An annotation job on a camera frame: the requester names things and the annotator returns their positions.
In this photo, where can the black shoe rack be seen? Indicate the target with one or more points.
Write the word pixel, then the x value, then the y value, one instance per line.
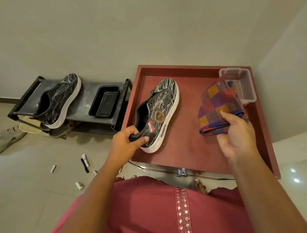
pixel 84 100

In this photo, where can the person's left forearm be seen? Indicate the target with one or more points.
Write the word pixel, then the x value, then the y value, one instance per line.
pixel 96 199

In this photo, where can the lone white battery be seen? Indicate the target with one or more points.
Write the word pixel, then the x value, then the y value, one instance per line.
pixel 53 169

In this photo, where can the black plastic tray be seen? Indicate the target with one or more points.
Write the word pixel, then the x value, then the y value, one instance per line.
pixel 105 103

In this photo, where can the person's right hand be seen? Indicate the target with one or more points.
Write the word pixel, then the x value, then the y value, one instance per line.
pixel 239 136

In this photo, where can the pink embroidered tunic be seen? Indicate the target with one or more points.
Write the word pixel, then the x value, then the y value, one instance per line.
pixel 148 206

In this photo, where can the person's left hand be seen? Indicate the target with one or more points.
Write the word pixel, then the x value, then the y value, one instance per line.
pixel 122 146

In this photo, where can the beige slipper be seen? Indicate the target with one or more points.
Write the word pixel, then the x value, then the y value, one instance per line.
pixel 28 127

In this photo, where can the dark grey sneaker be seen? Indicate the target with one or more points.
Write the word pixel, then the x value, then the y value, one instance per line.
pixel 60 100
pixel 163 103

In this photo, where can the olive brown sandal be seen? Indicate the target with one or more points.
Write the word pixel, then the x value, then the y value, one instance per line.
pixel 62 130

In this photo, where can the clear plastic box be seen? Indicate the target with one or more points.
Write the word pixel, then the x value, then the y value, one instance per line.
pixel 244 81

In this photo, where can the white dropper bottle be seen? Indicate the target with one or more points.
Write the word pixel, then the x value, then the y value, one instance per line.
pixel 79 185

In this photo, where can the person's right forearm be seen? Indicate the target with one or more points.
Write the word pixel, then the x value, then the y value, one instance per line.
pixel 263 196

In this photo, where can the purple orange checked cloth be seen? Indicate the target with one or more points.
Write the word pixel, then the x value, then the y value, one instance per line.
pixel 215 105

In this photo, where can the red tray table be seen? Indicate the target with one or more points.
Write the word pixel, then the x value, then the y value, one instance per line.
pixel 187 144

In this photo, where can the grey green clog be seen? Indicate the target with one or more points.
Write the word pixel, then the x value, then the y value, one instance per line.
pixel 12 139

